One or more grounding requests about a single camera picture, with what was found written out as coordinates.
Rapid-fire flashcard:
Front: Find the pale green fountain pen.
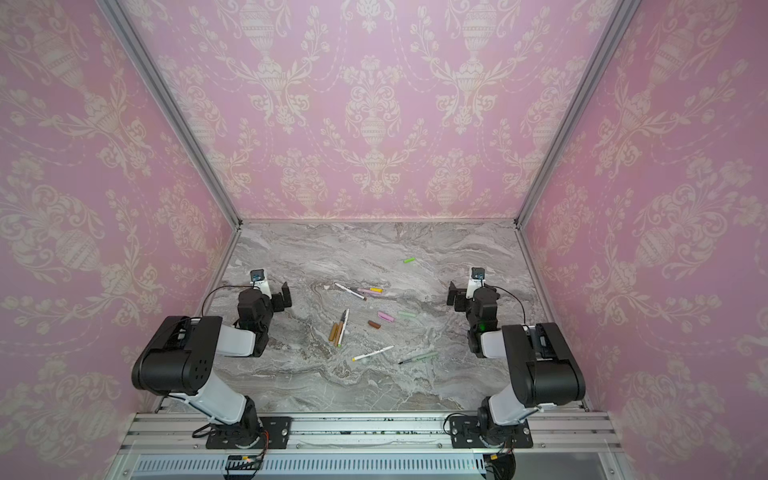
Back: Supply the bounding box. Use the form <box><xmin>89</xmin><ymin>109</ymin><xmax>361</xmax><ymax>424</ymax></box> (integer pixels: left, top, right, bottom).
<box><xmin>398</xmin><ymin>352</ymin><xmax>438</xmax><ymax>365</ymax></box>

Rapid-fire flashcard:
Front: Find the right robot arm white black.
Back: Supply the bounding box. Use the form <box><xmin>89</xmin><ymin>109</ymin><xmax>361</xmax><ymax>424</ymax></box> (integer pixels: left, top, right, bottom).
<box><xmin>446</xmin><ymin>279</ymin><xmax>586</xmax><ymax>448</ymax></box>

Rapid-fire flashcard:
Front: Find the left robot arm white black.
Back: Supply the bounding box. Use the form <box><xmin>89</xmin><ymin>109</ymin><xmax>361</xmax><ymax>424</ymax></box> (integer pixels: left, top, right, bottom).
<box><xmin>131</xmin><ymin>278</ymin><xmax>292</xmax><ymax>452</ymax></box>

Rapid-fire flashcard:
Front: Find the tan brown pen cap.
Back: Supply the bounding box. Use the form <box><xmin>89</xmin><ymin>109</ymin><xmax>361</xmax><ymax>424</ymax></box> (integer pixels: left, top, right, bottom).
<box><xmin>328</xmin><ymin>322</ymin><xmax>341</xmax><ymax>344</ymax></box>

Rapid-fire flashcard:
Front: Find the white pen brown tip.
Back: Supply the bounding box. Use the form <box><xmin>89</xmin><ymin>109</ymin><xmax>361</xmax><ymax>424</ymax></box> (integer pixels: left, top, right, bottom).
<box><xmin>334</xmin><ymin>282</ymin><xmax>367</xmax><ymax>301</ymax></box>

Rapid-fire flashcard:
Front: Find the pink pen cap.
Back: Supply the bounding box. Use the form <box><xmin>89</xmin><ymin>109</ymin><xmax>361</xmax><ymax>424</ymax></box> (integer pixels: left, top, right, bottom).
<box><xmin>377</xmin><ymin>311</ymin><xmax>395</xmax><ymax>323</ymax></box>

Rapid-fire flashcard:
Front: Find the pink fountain pen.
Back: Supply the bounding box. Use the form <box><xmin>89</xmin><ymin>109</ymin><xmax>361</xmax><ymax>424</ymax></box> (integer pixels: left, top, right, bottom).
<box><xmin>353</xmin><ymin>288</ymin><xmax>383</xmax><ymax>296</ymax></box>

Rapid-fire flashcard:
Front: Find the white pen yellow tip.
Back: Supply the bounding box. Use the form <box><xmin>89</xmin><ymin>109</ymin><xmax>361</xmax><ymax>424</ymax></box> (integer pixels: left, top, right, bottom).
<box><xmin>352</xmin><ymin>345</ymin><xmax>394</xmax><ymax>362</ymax></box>

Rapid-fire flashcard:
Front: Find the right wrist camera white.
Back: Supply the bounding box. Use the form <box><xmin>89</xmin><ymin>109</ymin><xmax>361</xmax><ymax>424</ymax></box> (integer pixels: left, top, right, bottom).
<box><xmin>465</xmin><ymin>267</ymin><xmax>486</xmax><ymax>299</ymax></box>

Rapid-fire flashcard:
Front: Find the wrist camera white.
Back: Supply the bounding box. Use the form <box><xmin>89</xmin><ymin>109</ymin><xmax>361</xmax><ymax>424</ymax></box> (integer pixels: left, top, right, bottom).
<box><xmin>249</xmin><ymin>269</ymin><xmax>272</xmax><ymax>298</ymax></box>
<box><xmin>465</xmin><ymin>267</ymin><xmax>486</xmax><ymax>299</ymax></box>

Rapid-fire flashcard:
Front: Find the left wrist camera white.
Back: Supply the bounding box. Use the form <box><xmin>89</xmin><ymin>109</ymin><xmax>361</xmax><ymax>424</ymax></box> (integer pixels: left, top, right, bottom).
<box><xmin>249</xmin><ymin>269</ymin><xmax>272</xmax><ymax>298</ymax></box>

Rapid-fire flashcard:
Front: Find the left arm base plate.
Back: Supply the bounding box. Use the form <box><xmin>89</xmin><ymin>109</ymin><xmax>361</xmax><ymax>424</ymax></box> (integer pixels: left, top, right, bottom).
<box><xmin>205</xmin><ymin>416</ymin><xmax>292</xmax><ymax>450</ymax></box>

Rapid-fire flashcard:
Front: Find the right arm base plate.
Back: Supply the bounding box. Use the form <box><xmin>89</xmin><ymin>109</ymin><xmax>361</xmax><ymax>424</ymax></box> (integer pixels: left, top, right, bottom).
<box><xmin>443</xmin><ymin>414</ymin><xmax>534</xmax><ymax>450</ymax></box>

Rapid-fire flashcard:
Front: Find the aluminium front rail frame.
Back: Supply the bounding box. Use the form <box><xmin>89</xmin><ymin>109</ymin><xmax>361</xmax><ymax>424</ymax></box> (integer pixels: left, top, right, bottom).
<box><xmin>106</xmin><ymin>409</ymin><xmax>634</xmax><ymax>479</ymax></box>

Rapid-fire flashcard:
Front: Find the left corner aluminium post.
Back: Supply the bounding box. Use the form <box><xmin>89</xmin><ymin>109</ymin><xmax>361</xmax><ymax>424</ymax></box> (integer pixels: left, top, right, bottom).
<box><xmin>96</xmin><ymin>0</ymin><xmax>242</xmax><ymax>230</ymax></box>

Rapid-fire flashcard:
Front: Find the corner aluminium post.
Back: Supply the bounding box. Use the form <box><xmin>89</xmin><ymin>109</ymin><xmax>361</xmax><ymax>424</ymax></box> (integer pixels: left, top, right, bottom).
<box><xmin>516</xmin><ymin>0</ymin><xmax>641</xmax><ymax>231</ymax></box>
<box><xmin>96</xmin><ymin>0</ymin><xmax>242</xmax><ymax>230</ymax></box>

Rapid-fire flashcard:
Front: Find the right corner aluminium post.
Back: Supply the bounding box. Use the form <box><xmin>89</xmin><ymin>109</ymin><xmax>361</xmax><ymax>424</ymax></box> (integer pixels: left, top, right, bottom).
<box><xmin>516</xmin><ymin>0</ymin><xmax>641</xmax><ymax>231</ymax></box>

